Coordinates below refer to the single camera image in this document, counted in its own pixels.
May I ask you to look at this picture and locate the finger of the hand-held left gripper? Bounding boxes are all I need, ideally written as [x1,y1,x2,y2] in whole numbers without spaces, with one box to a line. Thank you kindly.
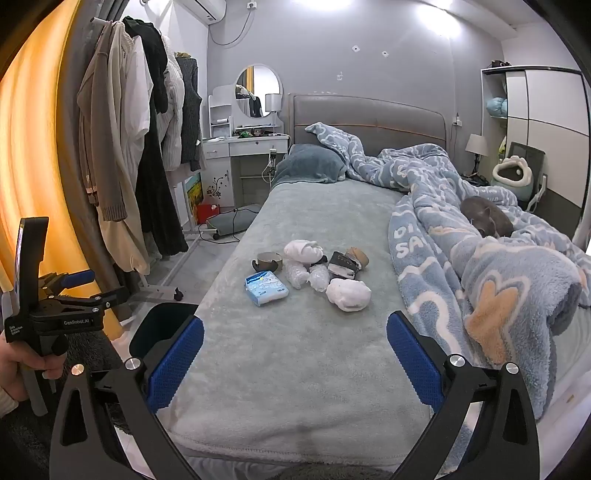
[59,285,129,313]
[45,270,97,297]

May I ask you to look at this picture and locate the orange curtain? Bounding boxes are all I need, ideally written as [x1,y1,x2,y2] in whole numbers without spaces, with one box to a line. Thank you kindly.
[0,0,116,333]

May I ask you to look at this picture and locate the bed with grey headboard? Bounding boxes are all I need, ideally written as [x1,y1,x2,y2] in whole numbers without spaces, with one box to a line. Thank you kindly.
[168,93,591,472]

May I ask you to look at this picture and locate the white desktop shelf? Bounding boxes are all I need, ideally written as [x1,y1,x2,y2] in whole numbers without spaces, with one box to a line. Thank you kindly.
[208,84,238,139]

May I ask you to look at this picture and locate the brown striped zip jacket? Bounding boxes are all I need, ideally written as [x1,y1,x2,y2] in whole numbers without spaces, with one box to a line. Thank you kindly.
[76,46,102,206]

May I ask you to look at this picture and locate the tan tape roll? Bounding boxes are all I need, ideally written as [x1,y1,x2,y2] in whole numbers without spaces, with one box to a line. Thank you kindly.
[346,247,371,270]

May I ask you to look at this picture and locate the grey cat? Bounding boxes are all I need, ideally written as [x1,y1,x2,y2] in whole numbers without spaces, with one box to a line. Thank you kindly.
[460,196,515,239]

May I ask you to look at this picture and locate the white puffer jacket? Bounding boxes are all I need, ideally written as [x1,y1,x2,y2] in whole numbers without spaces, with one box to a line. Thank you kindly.
[154,37,185,171]

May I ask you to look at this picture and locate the grey-blue pillow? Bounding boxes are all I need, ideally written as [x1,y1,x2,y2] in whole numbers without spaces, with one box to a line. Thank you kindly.
[272,144,347,184]

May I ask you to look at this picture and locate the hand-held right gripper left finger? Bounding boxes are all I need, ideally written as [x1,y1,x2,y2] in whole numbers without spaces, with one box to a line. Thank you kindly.
[48,316,206,480]

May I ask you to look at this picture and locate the dark teal waste bin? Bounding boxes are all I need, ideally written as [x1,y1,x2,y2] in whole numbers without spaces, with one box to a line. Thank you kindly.
[129,302,200,370]

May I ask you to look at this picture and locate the black chair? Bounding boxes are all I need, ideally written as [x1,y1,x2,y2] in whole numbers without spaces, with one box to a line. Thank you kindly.
[505,141,548,213]

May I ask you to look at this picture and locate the person's left hand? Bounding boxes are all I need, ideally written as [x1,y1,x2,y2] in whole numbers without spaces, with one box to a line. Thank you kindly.
[0,330,57,407]

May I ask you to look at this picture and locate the blue tissue packet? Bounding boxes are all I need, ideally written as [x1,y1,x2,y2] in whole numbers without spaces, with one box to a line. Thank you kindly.
[244,272,290,306]

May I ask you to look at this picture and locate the blue printed fleece blanket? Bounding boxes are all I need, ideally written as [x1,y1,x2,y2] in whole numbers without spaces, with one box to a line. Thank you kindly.
[305,121,591,370]

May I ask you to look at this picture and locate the white wardrobe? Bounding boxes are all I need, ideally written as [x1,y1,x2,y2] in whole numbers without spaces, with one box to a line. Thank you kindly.
[480,67,585,241]

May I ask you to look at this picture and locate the small landscape painting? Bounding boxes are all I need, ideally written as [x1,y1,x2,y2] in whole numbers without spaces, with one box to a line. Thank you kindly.
[185,173,205,206]

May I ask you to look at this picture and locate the green and white pet bed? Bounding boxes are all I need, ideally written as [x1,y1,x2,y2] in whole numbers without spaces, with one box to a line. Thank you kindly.
[491,156,529,201]

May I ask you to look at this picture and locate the white dressing table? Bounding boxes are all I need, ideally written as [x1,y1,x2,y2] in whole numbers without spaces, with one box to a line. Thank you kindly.
[201,134,291,208]

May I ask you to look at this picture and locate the black cable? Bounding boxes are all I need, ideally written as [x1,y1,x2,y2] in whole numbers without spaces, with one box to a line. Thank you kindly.
[198,208,252,243]

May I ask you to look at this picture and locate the grey curtain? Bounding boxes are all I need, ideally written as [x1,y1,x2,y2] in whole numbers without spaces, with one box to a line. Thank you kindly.
[58,0,153,324]

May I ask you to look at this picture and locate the white shirt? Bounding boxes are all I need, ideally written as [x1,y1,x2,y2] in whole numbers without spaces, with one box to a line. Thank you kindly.
[122,34,155,153]

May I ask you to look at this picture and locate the person's left forearm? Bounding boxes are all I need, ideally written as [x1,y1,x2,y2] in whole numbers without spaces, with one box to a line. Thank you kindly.
[0,388,19,418]

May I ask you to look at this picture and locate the black fleece coat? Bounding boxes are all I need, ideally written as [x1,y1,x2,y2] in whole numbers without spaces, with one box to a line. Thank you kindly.
[122,16,190,257]

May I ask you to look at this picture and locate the clear bubble wrap roll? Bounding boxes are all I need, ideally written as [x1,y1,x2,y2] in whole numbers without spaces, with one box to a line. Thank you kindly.
[308,267,331,293]
[283,260,310,290]

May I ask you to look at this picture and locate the grey floor cushion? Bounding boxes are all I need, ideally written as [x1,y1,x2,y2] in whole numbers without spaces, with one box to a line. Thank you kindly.
[205,203,264,241]

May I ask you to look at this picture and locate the black and white package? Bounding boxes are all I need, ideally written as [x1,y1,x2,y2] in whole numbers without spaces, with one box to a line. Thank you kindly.
[327,251,362,280]

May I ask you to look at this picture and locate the taupe knit sweater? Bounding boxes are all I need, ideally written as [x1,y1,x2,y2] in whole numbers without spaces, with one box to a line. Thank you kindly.
[88,21,128,222]

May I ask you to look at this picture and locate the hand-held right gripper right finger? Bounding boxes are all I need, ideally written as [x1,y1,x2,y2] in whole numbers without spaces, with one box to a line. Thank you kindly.
[385,310,541,480]

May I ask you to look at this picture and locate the bedside lamp with shade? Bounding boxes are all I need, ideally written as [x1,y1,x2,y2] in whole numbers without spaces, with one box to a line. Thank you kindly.
[465,134,489,174]

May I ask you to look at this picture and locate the white table lamp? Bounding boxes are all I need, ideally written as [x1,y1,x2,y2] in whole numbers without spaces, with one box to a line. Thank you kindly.
[264,93,282,134]

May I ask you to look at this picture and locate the round mirror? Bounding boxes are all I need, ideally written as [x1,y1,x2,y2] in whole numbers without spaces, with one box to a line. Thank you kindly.
[235,65,282,119]

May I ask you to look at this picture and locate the white air conditioner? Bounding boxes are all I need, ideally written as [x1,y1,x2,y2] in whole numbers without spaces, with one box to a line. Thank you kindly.
[177,0,227,23]

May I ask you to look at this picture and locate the white clothes rack base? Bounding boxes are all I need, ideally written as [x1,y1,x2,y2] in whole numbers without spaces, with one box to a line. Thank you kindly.
[90,16,206,301]

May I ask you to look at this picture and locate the grey knit vest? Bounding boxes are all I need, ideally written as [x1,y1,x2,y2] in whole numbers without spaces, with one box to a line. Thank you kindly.
[175,55,204,164]

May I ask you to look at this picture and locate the white paper ball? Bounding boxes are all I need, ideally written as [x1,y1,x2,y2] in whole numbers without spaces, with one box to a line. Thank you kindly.
[283,240,322,265]
[326,278,372,313]

